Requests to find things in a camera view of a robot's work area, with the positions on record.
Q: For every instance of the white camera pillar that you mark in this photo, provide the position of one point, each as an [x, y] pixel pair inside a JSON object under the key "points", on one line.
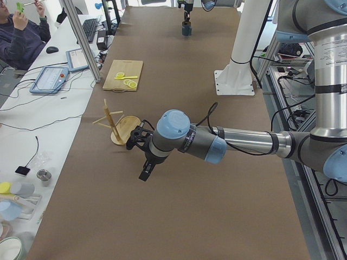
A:
{"points": [[236, 77]]}

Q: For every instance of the grey cup on rack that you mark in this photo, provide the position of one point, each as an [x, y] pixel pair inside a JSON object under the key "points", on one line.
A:
{"points": [[23, 190]]}

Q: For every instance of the yellow cup on rack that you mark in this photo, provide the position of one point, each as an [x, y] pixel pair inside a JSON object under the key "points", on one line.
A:
{"points": [[5, 187]]}

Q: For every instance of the seated person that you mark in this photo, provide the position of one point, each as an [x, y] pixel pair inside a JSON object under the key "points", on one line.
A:
{"points": [[22, 40]]}

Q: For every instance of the wooden cutting board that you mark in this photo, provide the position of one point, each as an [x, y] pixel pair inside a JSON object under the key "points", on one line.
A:
{"points": [[123, 68]]}

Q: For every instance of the black computer mouse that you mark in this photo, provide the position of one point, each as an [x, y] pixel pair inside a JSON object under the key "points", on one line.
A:
{"points": [[52, 49]]}

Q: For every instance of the aluminium frame post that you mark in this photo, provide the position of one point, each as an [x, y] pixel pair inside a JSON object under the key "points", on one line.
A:
{"points": [[81, 38]]}

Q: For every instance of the green rimmed bowl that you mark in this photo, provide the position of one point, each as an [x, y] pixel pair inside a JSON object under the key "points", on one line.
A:
{"points": [[12, 248]]}

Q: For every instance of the small steel cup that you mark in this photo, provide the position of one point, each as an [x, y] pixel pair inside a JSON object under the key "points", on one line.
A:
{"points": [[44, 176]]}

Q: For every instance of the wooden mug rack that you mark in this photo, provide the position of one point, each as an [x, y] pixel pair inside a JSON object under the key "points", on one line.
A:
{"points": [[120, 125]]}

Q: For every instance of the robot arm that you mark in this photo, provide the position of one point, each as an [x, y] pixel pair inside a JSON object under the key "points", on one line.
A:
{"points": [[322, 149], [207, 5]]}

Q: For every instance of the dark blue mug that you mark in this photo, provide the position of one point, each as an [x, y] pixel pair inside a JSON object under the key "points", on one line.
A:
{"points": [[186, 29]]}

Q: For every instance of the near teach pendant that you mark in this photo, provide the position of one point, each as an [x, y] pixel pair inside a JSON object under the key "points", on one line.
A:
{"points": [[50, 80]]}

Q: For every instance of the black power adapter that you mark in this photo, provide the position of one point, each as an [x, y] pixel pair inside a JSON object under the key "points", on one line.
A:
{"points": [[102, 40]]}

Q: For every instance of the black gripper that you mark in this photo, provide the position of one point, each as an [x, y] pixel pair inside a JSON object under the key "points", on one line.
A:
{"points": [[186, 6], [152, 159]]}

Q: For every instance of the light blue cup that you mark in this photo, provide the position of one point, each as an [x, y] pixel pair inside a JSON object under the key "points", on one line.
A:
{"points": [[10, 210]]}

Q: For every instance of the teach pendant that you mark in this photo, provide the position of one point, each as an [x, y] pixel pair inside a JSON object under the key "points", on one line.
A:
{"points": [[76, 60], [50, 80]]}

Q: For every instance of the black keyboard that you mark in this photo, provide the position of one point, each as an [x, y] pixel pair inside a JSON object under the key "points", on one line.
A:
{"points": [[89, 27]]}

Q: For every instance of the small black pad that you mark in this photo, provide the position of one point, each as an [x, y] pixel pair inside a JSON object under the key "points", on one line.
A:
{"points": [[22, 170]]}

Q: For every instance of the far teach pendant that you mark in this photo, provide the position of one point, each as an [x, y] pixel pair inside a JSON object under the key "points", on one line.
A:
{"points": [[76, 60]]}

